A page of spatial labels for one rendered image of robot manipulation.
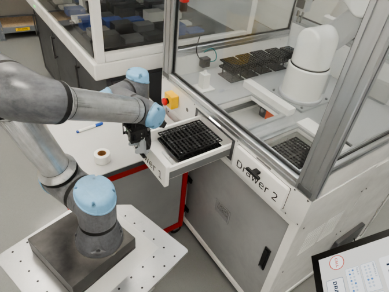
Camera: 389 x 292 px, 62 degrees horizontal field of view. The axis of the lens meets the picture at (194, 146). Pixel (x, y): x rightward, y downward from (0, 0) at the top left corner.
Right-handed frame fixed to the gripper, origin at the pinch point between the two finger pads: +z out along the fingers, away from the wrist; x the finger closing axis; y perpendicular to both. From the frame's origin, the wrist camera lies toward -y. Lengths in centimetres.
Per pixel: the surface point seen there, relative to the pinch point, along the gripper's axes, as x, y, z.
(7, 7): -419, -14, 67
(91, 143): -31.6, 11.5, 14.5
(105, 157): -15.3, 11.0, 10.5
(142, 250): 31.5, 17.1, 14.4
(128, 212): 14.3, 14.1, 14.5
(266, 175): 35.6, -33.3, -1.1
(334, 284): 79, -12, -10
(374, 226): 52, -152, 91
